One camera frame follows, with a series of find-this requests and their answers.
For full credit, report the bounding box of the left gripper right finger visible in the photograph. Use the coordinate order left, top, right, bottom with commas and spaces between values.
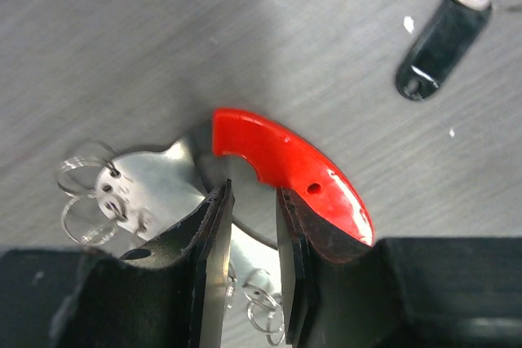
276, 188, 521, 347

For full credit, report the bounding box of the key with black tag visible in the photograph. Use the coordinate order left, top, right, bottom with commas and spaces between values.
395, 0, 494, 101

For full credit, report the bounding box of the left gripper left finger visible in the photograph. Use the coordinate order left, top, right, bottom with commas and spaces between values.
1, 181, 234, 347

